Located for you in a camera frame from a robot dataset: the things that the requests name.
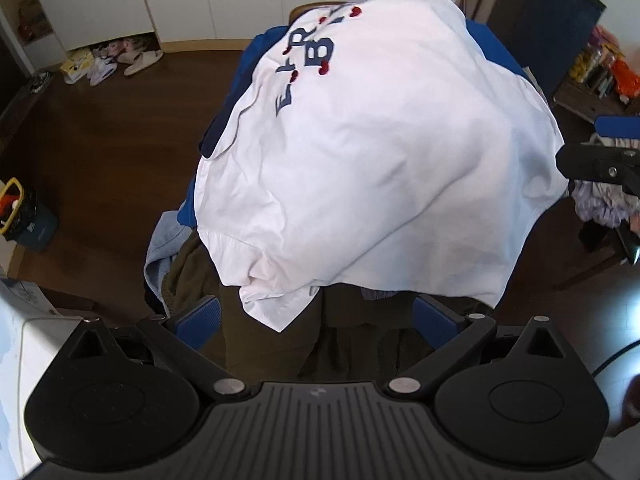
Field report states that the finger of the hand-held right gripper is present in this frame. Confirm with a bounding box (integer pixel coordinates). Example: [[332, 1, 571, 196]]
[[555, 143, 640, 197], [594, 115, 640, 139]]

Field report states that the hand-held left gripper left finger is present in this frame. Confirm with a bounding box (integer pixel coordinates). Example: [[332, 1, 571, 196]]
[[65, 294, 247, 404]]

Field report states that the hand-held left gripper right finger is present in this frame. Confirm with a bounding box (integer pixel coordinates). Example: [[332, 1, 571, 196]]
[[386, 294, 567, 403]]

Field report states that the white printed t-shirt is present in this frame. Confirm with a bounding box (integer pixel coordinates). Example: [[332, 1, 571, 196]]
[[192, 0, 571, 333]]

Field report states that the pile of striped clothes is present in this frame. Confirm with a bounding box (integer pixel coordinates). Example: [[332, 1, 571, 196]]
[[571, 132, 640, 230]]

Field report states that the white drawer cabinet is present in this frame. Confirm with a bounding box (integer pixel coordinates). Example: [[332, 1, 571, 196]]
[[549, 76, 640, 128]]

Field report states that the olive green garment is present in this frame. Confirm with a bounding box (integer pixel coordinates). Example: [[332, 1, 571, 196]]
[[162, 230, 431, 391]]

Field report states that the orange snack bag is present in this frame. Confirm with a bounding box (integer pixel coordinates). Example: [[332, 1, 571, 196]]
[[611, 57, 640, 105]]

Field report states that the clear cookie box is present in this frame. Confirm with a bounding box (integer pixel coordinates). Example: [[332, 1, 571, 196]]
[[569, 47, 601, 86]]

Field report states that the light blue denim garment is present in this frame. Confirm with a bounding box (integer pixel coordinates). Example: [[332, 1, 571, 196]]
[[144, 210, 200, 316]]

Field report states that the pink plastic bag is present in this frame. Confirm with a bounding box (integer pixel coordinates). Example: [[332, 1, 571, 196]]
[[591, 26, 627, 62]]

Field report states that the dark blue panel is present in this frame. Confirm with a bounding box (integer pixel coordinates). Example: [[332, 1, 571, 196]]
[[487, 0, 607, 102]]

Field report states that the white cardboard box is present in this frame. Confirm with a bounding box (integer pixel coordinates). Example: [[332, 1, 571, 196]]
[[0, 276, 56, 320]]

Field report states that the dark grey bin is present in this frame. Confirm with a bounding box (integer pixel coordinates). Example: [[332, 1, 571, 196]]
[[15, 187, 61, 253]]

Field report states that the navy garment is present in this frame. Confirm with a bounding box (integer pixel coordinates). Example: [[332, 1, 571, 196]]
[[199, 102, 238, 160]]

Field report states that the yellow basket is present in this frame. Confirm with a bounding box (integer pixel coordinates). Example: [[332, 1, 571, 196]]
[[0, 176, 26, 242]]

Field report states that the beige slipper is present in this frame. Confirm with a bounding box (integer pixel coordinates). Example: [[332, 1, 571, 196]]
[[122, 50, 164, 77]]

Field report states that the white sneaker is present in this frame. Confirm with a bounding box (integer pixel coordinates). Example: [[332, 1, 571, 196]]
[[88, 55, 119, 87]]

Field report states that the pink shoe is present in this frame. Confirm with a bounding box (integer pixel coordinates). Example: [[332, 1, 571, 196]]
[[101, 36, 147, 60]]

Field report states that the wooden shelf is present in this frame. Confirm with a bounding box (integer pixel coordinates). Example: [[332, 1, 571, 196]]
[[0, 0, 40, 47]]

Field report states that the black cable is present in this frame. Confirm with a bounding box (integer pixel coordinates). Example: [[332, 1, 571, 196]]
[[590, 336, 640, 378]]

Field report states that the white cabinet with black handles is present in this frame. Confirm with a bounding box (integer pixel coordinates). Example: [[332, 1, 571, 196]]
[[30, 0, 161, 55]]

